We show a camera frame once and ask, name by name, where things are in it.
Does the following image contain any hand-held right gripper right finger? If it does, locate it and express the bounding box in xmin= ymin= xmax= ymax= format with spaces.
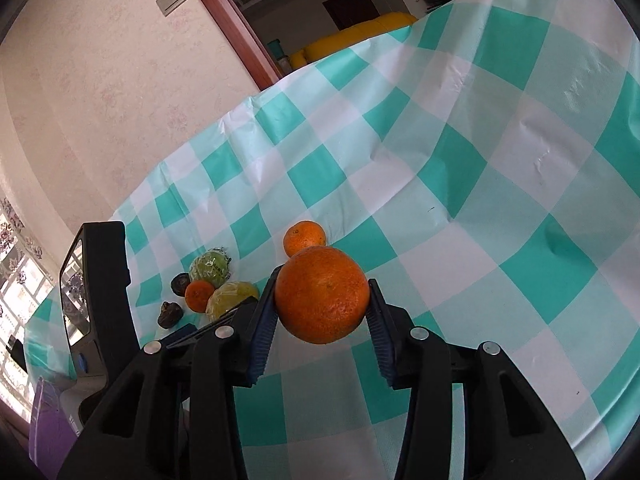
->
xmin=367 ymin=280 xmax=586 ymax=480

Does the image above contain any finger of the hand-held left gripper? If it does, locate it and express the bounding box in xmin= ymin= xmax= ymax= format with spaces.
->
xmin=166 ymin=308 xmax=240 ymax=350

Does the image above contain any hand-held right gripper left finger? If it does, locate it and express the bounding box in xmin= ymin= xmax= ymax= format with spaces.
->
xmin=56 ymin=266 xmax=279 ymax=480

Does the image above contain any large orange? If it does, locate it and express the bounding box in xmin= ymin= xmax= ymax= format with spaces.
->
xmin=275 ymin=246 xmax=371 ymax=345

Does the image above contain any green plastic-wrapped fruit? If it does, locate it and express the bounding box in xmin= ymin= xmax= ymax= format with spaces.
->
xmin=189 ymin=247 xmax=234 ymax=285

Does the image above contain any small orange tangerine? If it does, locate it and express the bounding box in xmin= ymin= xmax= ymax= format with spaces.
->
xmin=184 ymin=280 xmax=216 ymax=314

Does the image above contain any yellow-green plastic-wrapped fruit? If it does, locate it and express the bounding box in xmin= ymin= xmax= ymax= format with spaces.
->
xmin=205 ymin=281 xmax=261 ymax=322

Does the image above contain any window with patterned curtain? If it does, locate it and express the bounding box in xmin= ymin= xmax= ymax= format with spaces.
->
xmin=0 ymin=194 xmax=54 ymax=422

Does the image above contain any medium orange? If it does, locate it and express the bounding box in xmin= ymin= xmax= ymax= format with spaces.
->
xmin=283 ymin=220 xmax=327 ymax=259

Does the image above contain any purple cloth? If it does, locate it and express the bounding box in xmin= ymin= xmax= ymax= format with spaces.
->
xmin=27 ymin=377 xmax=82 ymax=480

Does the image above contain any teal checkered tablecloth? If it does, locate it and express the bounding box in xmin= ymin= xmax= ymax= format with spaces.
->
xmin=25 ymin=0 xmax=640 ymax=480

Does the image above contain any teal bottle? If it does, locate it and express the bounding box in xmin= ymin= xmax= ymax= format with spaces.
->
xmin=268 ymin=38 xmax=291 ymax=76

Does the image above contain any yellow sofa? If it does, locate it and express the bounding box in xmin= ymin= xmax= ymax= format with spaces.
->
xmin=291 ymin=12 xmax=419 ymax=69

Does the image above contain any red-brown wooden door frame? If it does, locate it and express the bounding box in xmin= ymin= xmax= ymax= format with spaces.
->
xmin=174 ymin=0 xmax=284 ymax=94

